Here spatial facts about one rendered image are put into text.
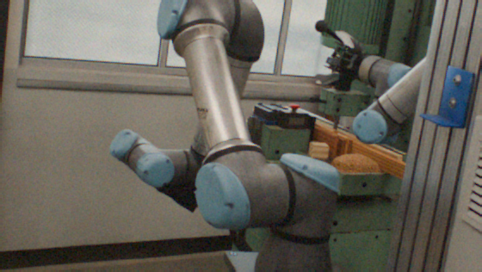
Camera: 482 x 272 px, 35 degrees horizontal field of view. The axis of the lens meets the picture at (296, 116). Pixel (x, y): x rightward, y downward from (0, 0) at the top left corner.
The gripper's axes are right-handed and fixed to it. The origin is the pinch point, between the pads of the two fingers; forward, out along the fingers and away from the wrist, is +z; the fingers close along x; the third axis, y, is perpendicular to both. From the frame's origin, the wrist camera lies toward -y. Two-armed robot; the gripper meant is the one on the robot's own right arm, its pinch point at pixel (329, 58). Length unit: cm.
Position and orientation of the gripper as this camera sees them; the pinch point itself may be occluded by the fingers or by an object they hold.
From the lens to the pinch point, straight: 205.5
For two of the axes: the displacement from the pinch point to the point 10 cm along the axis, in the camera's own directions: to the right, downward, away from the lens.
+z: -5.3, -2.5, 8.1
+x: -4.3, 9.0, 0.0
